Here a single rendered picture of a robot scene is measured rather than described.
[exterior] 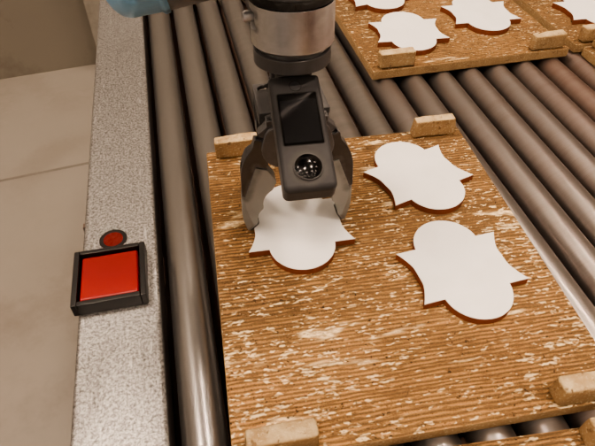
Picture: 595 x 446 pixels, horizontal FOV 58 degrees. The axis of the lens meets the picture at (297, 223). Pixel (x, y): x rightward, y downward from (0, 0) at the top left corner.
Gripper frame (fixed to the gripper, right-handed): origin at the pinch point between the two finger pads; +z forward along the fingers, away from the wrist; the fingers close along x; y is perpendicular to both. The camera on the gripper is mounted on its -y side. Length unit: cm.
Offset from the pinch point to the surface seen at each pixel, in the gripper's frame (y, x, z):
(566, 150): 10.8, -39.9, 2.4
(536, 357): -20.0, -19.0, 2.1
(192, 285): -4.6, 12.3, 3.0
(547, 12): 47, -56, -2
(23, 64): 219, 97, 76
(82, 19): 224, 65, 58
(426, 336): -16.1, -9.7, 1.9
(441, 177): 4.8, -18.8, -0.3
